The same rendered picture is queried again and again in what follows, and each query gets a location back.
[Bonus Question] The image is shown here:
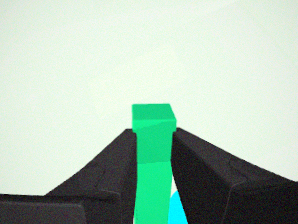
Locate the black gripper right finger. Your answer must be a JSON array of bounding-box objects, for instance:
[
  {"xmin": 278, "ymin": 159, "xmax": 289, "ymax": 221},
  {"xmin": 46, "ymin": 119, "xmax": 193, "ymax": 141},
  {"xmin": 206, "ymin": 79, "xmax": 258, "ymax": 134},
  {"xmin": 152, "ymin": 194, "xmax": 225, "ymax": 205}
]
[{"xmin": 170, "ymin": 127, "xmax": 298, "ymax": 224}]

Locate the cyan circle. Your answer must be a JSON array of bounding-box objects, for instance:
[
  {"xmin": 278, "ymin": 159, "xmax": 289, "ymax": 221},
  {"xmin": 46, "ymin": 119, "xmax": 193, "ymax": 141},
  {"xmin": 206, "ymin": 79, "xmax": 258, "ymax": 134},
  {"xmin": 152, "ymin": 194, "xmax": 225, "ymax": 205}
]
[{"xmin": 168, "ymin": 190, "xmax": 188, "ymax": 224}]

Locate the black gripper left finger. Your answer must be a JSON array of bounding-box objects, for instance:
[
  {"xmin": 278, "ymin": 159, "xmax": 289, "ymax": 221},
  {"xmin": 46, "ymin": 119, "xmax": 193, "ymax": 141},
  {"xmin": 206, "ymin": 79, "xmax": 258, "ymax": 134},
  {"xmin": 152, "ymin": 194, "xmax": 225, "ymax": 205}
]
[{"xmin": 0, "ymin": 128, "xmax": 137, "ymax": 224}]

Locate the green rectangular post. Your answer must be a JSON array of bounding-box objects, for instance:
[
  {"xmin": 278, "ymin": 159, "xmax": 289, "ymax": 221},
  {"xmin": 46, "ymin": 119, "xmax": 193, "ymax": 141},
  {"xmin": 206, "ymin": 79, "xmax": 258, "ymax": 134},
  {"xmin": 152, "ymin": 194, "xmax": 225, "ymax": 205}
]
[{"xmin": 132, "ymin": 103, "xmax": 177, "ymax": 224}]

